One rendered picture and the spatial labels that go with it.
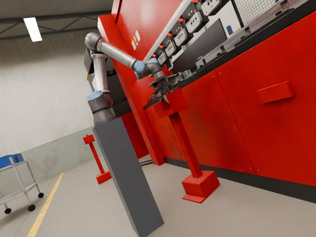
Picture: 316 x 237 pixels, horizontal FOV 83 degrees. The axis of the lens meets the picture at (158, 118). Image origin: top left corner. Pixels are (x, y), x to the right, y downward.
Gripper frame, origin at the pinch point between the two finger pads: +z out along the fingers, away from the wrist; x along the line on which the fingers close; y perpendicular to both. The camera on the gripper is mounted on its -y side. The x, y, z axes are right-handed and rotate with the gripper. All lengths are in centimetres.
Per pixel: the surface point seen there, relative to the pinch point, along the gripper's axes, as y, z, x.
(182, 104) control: 6.8, 4.9, -4.9
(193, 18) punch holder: 31, -47, -27
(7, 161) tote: -126, -27, 286
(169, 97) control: -1.9, -3.7, -4.9
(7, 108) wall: -94, -238, 744
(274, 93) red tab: 3, 16, -67
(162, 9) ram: 40, -75, 2
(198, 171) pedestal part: -2, 58, 2
